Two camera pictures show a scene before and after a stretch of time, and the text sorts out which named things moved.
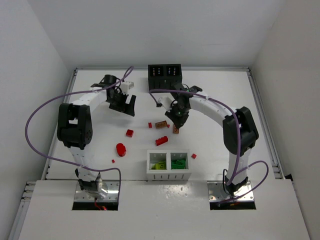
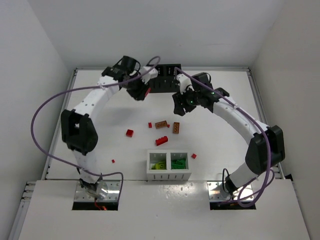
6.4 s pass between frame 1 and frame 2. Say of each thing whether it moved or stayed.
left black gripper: moved
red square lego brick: stayed
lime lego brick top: stayed
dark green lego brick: stayed
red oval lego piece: moved
